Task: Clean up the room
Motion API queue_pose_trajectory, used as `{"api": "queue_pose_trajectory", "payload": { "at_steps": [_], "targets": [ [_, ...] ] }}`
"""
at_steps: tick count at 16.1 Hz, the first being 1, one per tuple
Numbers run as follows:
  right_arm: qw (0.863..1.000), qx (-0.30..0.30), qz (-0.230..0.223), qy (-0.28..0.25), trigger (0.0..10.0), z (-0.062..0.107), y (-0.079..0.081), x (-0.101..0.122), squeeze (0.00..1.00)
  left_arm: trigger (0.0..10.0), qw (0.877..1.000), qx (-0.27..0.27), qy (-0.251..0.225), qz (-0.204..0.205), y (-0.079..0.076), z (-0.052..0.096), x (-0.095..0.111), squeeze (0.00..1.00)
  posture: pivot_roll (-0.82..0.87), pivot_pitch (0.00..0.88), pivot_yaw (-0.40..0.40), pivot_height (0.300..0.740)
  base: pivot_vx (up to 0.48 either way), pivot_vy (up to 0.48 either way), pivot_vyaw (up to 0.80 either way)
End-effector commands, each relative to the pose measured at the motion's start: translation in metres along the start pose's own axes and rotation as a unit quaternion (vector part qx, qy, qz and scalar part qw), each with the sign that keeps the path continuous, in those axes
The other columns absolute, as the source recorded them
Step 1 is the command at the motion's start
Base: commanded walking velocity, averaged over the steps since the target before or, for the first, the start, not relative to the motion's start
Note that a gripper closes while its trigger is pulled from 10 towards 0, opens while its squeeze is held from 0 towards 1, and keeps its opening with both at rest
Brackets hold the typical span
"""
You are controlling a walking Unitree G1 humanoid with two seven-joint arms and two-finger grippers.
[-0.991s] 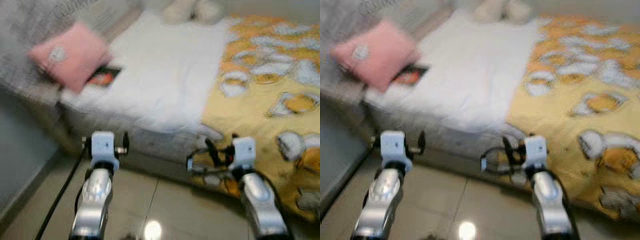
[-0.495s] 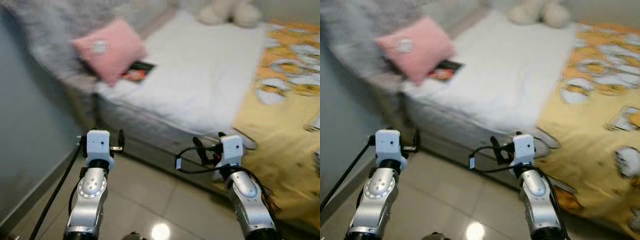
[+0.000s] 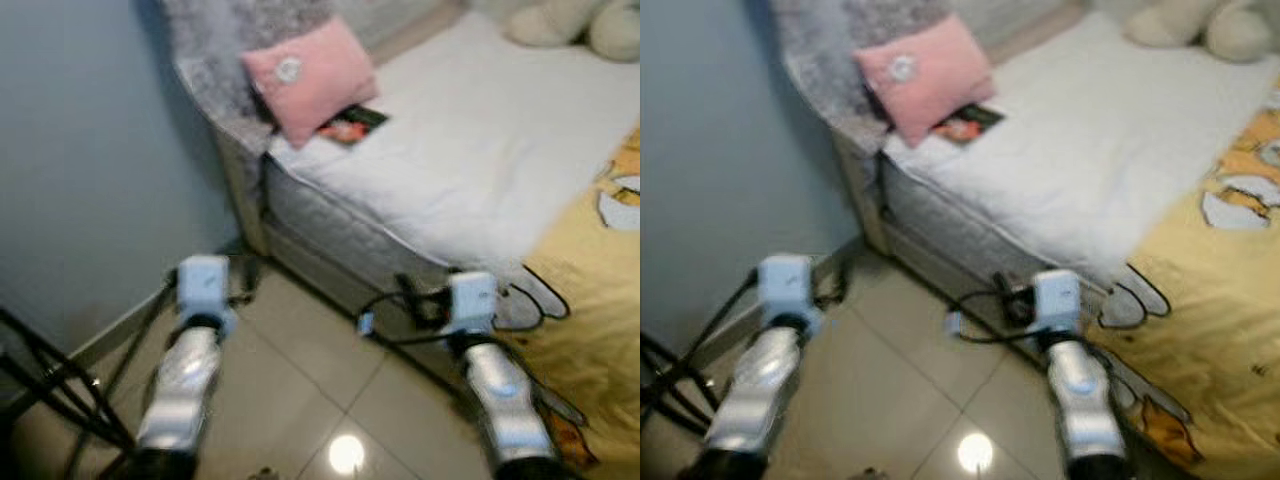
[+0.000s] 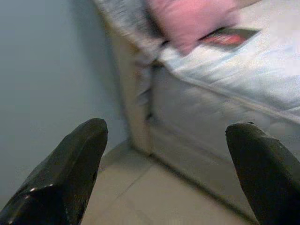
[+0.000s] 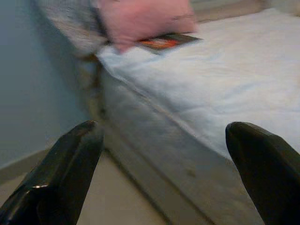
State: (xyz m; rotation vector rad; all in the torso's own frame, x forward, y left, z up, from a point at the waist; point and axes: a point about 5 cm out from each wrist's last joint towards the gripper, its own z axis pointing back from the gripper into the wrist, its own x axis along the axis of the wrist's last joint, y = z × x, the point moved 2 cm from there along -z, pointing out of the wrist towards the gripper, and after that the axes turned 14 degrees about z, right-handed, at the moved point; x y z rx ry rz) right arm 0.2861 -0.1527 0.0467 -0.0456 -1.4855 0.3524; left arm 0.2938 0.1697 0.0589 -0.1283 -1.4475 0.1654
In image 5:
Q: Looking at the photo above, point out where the quilted beige mattress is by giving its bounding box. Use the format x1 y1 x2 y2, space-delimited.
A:
98 67 263 225

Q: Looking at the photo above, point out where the beige bed headboard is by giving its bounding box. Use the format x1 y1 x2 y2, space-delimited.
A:
77 52 108 132

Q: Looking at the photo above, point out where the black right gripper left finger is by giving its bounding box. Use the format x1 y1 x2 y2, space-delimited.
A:
0 120 105 225

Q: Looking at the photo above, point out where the white bedsheet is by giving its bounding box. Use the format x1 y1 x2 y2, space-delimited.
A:
97 8 300 162

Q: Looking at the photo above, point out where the beige bed base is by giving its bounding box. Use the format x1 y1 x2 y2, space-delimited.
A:
103 131 235 225

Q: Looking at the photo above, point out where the pink pillow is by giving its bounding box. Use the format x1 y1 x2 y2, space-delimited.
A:
97 0 200 51

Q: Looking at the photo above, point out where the dark cover book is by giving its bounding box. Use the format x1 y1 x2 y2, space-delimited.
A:
138 32 203 55

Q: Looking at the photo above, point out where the grey patterned white blanket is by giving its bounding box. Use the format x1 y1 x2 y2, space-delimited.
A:
35 0 111 57

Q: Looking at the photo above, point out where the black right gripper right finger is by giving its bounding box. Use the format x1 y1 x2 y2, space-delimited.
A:
225 121 300 225

